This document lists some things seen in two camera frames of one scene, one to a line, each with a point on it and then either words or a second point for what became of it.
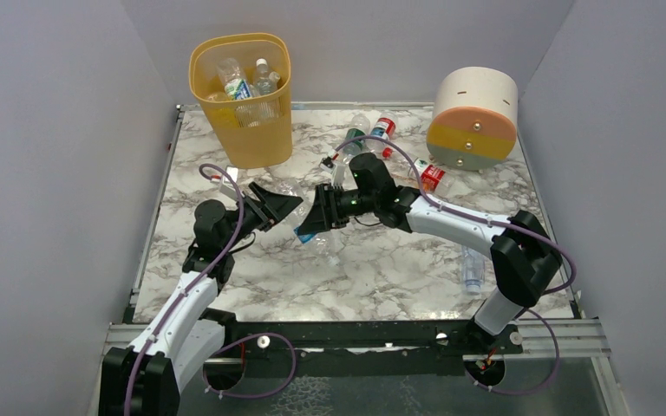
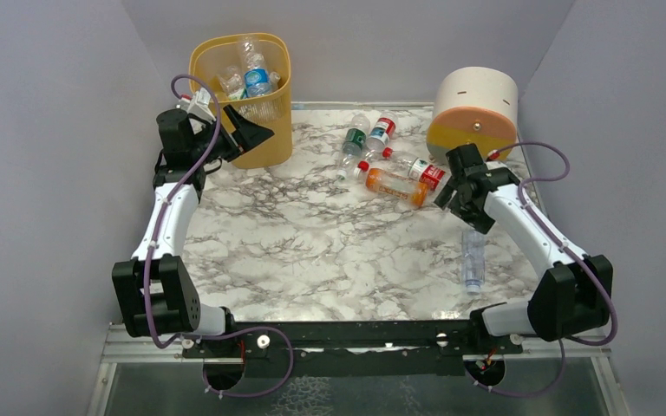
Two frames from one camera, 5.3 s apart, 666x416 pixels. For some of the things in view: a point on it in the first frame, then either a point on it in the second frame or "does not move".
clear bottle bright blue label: [323, 246] to [256, 76]
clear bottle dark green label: [359, 126] does not move
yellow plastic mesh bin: [256, 132] does not move
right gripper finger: [321, 217] to [445, 197]
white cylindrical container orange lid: [474, 121] does not move
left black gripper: [253, 206] to [229, 133]
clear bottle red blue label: [385, 126] does not move
